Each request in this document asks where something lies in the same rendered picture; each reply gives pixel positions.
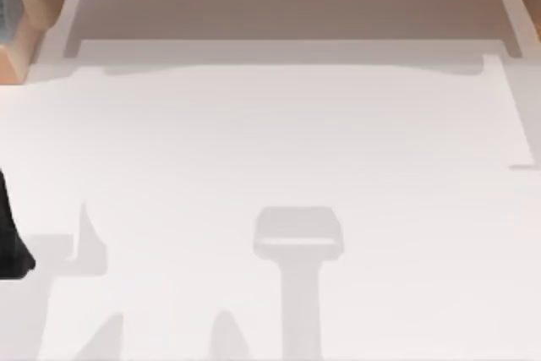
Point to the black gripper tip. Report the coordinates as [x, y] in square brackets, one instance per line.
[10, 247]

